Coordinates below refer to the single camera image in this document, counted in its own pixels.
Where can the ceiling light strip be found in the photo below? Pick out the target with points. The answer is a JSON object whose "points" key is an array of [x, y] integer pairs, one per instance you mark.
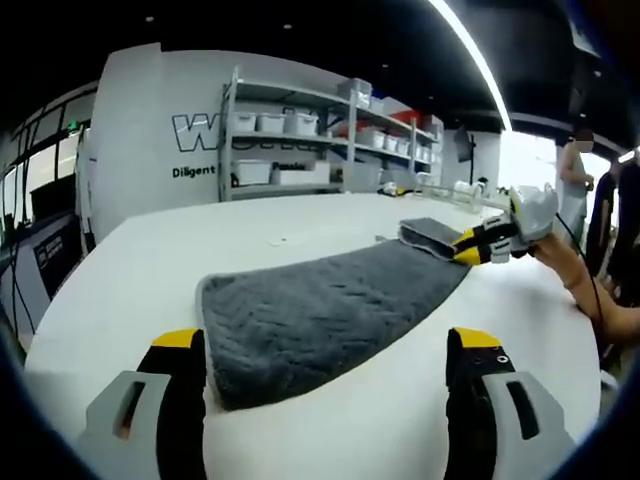
{"points": [[477, 55]]}

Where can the grey fluffy towel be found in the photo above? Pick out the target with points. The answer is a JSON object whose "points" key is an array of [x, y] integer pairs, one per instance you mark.
{"points": [[310, 310]]}

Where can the metal shelf with bins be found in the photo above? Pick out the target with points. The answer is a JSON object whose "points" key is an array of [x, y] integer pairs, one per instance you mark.
{"points": [[272, 122]]}

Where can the small yellow white device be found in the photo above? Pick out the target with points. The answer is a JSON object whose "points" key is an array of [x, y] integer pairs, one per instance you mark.
{"points": [[389, 189]]}

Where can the wall mounted black screen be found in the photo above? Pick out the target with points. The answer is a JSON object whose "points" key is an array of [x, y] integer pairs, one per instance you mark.
{"points": [[464, 145]]}

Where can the grey metal shelf rack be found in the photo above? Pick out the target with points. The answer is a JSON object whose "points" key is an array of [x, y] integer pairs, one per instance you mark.
{"points": [[390, 152], [285, 145]]}

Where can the dark panel with white label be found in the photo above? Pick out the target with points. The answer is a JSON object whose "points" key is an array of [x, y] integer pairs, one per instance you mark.
{"points": [[55, 255]]}

